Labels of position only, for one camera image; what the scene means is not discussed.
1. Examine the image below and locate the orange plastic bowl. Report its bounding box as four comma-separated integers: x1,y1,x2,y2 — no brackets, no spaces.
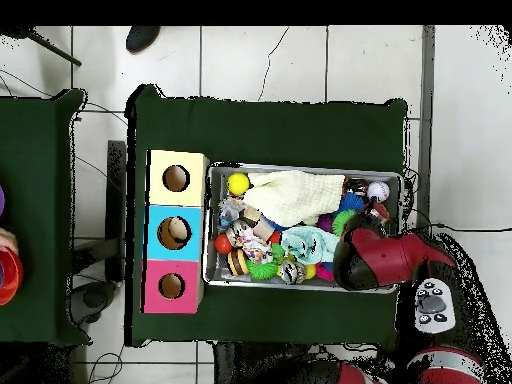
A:
0,245,24,307

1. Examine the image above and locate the shallow clear mesh bin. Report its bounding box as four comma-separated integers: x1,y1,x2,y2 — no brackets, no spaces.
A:
201,161,404,295

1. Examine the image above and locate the wooden three-hole sorting box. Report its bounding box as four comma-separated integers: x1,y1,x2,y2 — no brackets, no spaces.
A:
141,149,211,315

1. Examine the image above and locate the person's hand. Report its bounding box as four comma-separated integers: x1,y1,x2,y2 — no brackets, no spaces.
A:
0,227,20,257

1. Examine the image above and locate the white baseball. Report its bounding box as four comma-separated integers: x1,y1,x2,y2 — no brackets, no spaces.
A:
366,180,391,203

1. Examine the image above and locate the blue spiky ball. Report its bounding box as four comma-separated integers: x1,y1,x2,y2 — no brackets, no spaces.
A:
339,192,366,212

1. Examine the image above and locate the large green spiky ball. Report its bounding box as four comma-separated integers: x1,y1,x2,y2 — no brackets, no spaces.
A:
331,208,357,237

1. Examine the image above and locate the mint green cloth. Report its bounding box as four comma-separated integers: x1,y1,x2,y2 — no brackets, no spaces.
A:
280,225,341,266

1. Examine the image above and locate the cream muslin cloth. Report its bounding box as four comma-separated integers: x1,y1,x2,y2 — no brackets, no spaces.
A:
242,169,347,228

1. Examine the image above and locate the dark green tablecloth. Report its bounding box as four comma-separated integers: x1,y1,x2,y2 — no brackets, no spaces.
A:
0,88,93,347
124,82,409,353

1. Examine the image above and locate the yellow ball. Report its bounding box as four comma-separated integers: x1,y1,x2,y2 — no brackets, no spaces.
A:
226,172,251,197

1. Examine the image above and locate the brown striped burger toy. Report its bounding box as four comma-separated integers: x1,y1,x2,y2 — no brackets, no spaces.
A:
226,247,250,277

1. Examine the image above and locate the red-orange ball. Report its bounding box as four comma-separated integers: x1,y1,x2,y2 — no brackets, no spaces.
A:
214,233,234,256

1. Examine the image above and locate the person's foot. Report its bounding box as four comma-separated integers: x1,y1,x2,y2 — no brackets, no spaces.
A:
125,25,162,54

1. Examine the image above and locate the black tripod leg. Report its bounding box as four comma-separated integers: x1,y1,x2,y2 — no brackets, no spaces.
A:
0,25,83,67

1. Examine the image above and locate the black power cable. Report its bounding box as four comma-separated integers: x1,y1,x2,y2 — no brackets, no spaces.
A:
405,222,512,237

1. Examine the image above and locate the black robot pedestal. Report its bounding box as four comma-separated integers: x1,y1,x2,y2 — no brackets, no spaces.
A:
213,341,309,384

